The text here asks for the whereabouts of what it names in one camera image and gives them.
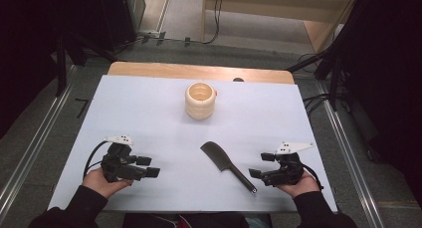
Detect black floor cables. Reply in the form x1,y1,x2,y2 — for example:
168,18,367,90
302,93,332,116

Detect beige ribbed cup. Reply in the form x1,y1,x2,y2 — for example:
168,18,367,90
184,82,218,120

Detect person's right hand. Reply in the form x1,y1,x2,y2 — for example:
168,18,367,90
275,170,321,199

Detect person's left hand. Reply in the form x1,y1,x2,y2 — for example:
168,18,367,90
82,166,134,200

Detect dark cabinet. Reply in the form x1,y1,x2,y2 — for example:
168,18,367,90
98,0,147,53

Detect metal floor rail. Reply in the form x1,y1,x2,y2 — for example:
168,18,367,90
314,80,386,228
0,64,80,216

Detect white board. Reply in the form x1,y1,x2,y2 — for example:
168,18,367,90
48,74,338,213

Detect hanging black cable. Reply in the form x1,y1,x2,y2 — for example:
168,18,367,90
202,0,224,45

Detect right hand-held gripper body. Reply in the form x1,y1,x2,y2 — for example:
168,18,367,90
260,141,316,188

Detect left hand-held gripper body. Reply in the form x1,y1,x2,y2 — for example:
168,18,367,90
101,134,147,183

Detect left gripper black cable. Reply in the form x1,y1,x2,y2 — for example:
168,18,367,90
83,140,111,180

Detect black comb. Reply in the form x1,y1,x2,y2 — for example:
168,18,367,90
199,140,259,194

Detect black metal stand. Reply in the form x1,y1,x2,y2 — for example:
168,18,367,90
287,0,367,113
53,30,117,97

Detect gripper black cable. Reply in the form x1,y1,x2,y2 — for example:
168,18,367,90
83,140,111,180
299,162,324,191

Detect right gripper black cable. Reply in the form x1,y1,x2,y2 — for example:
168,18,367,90
299,162,324,191

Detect wooden table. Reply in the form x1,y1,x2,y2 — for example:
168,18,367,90
106,61,296,86

